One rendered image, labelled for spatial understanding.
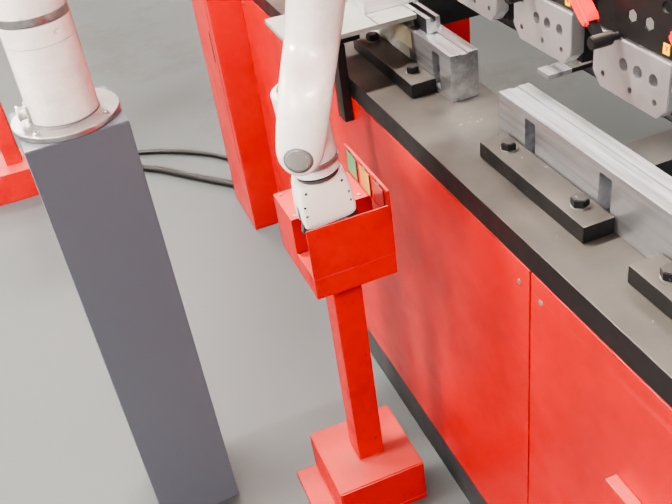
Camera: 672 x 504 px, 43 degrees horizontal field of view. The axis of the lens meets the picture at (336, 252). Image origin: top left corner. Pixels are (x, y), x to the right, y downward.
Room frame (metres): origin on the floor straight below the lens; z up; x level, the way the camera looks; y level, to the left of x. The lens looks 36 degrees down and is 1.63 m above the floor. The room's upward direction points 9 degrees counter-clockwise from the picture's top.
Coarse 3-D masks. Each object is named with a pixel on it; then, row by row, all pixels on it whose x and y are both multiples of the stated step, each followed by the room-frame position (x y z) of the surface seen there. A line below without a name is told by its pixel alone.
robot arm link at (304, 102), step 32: (288, 0) 1.24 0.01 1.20; (320, 0) 1.22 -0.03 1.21; (288, 32) 1.24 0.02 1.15; (320, 32) 1.22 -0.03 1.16; (288, 64) 1.21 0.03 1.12; (320, 64) 1.21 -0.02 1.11; (288, 96) 1.18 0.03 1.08; (320, 96) 1.18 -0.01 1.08; (288, 128) 1.17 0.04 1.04; (320, 128) 1.16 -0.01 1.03; (288, 160) 1.17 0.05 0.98; (320, 160) 1.17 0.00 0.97
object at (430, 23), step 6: (414, 6) 1.70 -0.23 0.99; (420, 6) 1.68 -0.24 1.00; (414, 12) 1.65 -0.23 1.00; (420, 12) 1.64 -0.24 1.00; (426, 12) 1.65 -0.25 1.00; (432, 12) 1.63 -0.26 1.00; (420, 18) 1.63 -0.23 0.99; (426, 18) 1.61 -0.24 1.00; (432, 18) 1.62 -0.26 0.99; (438, 18) 1.61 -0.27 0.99; (414, 24) 1.66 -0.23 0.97; (420, 24) 1.63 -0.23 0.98; (426, 24) 1.60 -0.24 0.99; (432, 24) 1.61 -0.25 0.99; (438, 24) 1.61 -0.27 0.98; (426, 30) 1.61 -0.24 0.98; (432, 30) 1.61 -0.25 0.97; (438, 30) 1.61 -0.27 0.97
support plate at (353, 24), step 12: (348, 12) 1.70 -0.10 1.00; (360, 12) 1.69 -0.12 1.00; (384, 12) 1.67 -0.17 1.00; (396, 12) 1.66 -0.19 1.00; (408, 12) 1.65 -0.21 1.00; (276, 24) 1.70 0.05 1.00; (348, 24) 1.64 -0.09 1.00; (360, 24) 1.63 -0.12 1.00; (372, 24) 1.62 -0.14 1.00; (384, 24) 1.62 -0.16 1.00; (348, 36) 1.60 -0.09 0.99
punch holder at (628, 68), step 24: (600, 0) 1.04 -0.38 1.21; (624, 0) 1.00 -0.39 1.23; (648, 0) 0.95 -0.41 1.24; (600, 24) 1.04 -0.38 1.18; (624, 24) 0.99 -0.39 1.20; (648, 24) 0.95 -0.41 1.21; (600, 48) 1.03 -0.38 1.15; (624, 48) 0.99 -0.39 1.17; (648, 48) 0.95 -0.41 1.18; (600, 72) 1.03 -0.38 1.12; (624, 72) 0.98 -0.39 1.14; (648, 72) 0.94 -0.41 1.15; (624, 96) 0.98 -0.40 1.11; (648, 96) 0.94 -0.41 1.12
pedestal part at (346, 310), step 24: (360, 288) 1.31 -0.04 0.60; (336, 312) 1.30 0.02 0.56; (360, 312) 1.31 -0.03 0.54; (336, 336) 1.32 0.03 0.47; (360, 336) 1.31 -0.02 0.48; (360, 360) 1.31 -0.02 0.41; (360, 384) 1.31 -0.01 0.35; (360, 408) 1.30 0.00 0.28; (360, 432) 1.30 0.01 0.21; (360, 456) 1.30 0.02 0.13
